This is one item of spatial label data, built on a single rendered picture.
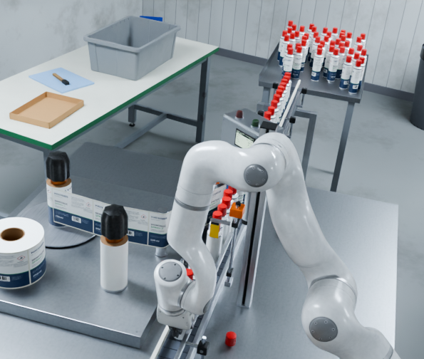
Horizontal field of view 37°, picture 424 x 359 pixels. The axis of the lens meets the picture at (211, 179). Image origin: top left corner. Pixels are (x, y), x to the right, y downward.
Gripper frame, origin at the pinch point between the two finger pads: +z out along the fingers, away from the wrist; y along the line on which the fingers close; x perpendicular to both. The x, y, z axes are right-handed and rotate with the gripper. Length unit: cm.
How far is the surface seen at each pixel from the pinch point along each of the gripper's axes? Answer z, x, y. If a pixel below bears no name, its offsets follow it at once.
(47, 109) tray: 64, -136, 122
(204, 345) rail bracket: -4.5, 4.7, -10.1
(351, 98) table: 84, -211, -35
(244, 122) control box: -38, -51, -7
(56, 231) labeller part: 18, -34, 58
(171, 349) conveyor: 5.3, 3.9, 0.7
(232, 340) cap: 11.7, -7.0, -15.3
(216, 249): 8.5, -36.1, -2.1
